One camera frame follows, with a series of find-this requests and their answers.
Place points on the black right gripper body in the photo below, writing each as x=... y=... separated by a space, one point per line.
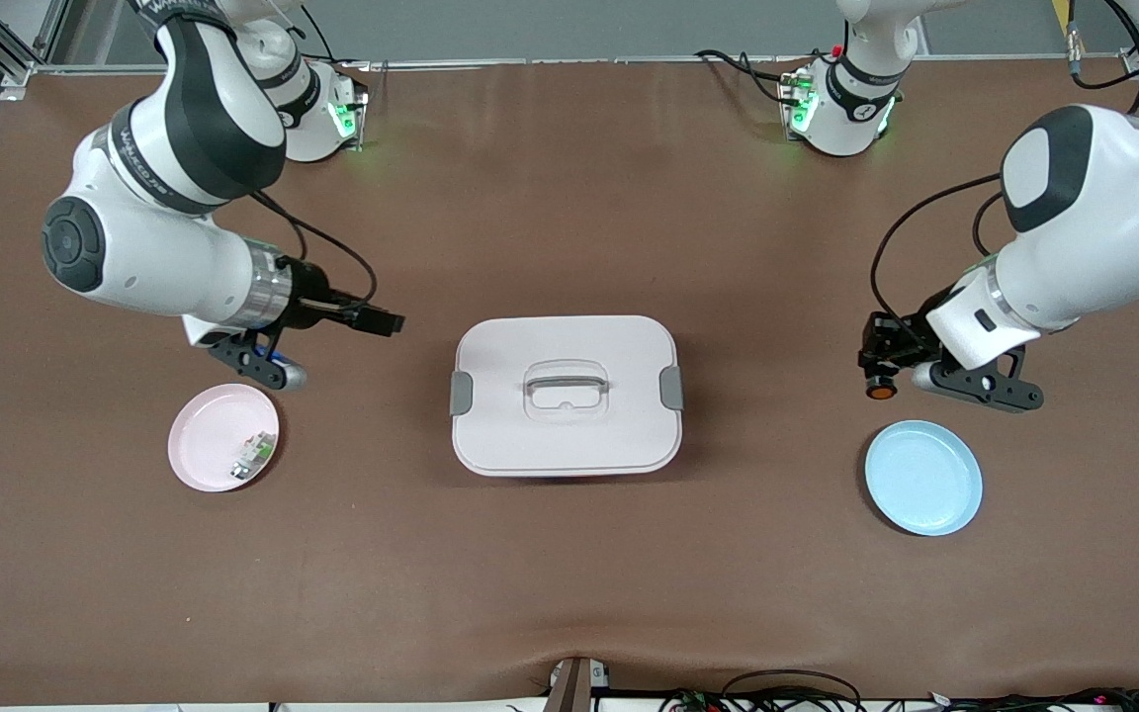
x=313 y=301

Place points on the orange push button switch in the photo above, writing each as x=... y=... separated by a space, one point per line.
x=881 y=390

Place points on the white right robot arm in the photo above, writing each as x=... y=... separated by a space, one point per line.
x=154 y=257

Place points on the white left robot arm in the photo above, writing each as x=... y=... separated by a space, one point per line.
x=1094 y=227

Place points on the white lidded box grey latches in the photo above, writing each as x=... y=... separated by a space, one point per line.
x=569 y=435

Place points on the light blue round plate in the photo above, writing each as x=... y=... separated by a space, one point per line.
x=925 y=485

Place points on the pale pink round plate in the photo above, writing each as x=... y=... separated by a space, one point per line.
x=209 y=435

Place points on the green push button switch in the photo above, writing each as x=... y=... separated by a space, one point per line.
x=253 y=457

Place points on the silver table edge rail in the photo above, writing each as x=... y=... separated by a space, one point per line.
x=579 y=62

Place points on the aluminium frame profile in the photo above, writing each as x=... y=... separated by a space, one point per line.
x=24 y=71

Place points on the metal bracket at table edge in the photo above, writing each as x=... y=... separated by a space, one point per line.
x=574 y=687

